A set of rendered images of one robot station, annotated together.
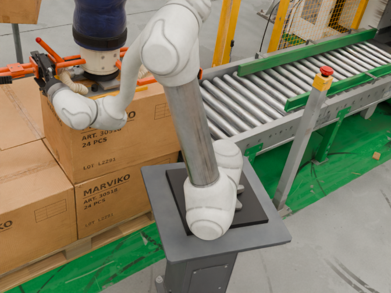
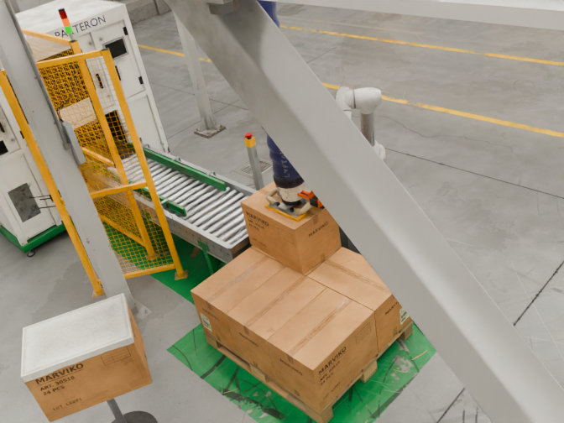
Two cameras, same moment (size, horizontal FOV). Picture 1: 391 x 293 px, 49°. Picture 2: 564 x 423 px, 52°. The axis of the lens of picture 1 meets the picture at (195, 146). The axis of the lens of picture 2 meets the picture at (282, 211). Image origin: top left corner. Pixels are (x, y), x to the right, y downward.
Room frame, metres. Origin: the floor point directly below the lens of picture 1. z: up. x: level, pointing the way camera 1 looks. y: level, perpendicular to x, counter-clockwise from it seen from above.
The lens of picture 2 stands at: (1.57, 3.91, 3.23)
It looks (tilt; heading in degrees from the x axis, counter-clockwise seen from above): 34 degrees down; 273
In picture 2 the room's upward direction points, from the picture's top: 11 degrees counter-clockwise
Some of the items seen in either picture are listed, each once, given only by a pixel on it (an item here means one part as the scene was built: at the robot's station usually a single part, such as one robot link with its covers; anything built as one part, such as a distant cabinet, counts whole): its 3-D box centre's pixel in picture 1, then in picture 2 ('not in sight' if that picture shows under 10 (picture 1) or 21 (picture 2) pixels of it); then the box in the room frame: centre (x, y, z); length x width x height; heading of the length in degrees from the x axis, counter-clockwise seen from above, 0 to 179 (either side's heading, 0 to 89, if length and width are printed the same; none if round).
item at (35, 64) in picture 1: (43, 65); (318, 199); (1.50, 0.67, 1.09); 0.10 x 0.08 x 0.06; 41
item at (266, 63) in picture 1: (311, 47); (131, 188); (3.19, -0.77, 0.60); 1.60 x 0.10 x 0.09; 133
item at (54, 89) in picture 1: (60, 95); not in sight; (1.31, 0.53, 1.09); 0.09 x 0.06 x 0.09; 133
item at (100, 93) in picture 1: (109, 86); not in sight; (1.59, 0.42, 0.97); 0.34 x 0.10 x 0.05; 131
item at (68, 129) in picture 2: not in sight; (70, 140); (3.14, 0.24, 1.62); 0.20 x 0.05 x 0.30; 133
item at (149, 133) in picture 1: (114, 111); (290, 224); (1.72, 0.42, 0.75); 0.60 x 0.40 x 0.40; 129
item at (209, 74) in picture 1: (271, 64); (150, 211); (2.99, -0.47, 0.50); 2.31 x 0.05 x 0.19; 133
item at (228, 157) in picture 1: (220, 168); not in sight; (1.22, -0.11, 0.94); 0.18 x 0.16 x 0.22; 175
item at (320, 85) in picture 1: (297, 150); (259, 186); (1.98, -0.59, 0.50); 0.07 x 0.07 x 1.00; 43
